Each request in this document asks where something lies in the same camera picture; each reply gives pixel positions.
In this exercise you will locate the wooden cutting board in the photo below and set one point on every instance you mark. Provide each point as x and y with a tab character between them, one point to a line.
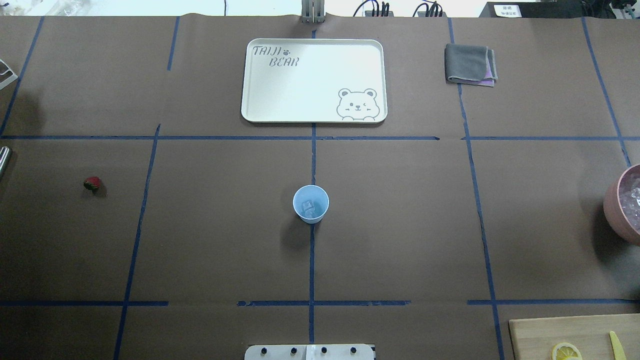
535	338

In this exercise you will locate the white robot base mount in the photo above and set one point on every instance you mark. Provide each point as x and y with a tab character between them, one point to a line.
340	351

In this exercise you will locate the cream bear serving tray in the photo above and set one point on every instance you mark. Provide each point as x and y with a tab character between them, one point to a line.
314	80

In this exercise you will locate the light blue plastic cup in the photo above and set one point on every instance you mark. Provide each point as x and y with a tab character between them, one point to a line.
316	194

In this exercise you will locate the white wire cup rack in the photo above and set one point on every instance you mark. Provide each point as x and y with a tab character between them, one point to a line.
7	75

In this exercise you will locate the pink ice bowl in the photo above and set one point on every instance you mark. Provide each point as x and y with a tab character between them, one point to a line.
614	212

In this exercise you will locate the grey folded cloth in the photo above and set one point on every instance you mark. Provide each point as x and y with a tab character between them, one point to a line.
468	62

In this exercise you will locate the clear ice cube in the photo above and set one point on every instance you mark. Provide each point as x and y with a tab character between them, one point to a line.
310	209

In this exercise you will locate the purple folded cloth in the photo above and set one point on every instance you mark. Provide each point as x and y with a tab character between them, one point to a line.
489	80

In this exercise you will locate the yellow plastic knife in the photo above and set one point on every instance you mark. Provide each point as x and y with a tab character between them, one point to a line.
616	346

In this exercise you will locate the red strawberry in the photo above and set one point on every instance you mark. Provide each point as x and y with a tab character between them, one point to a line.
92	184

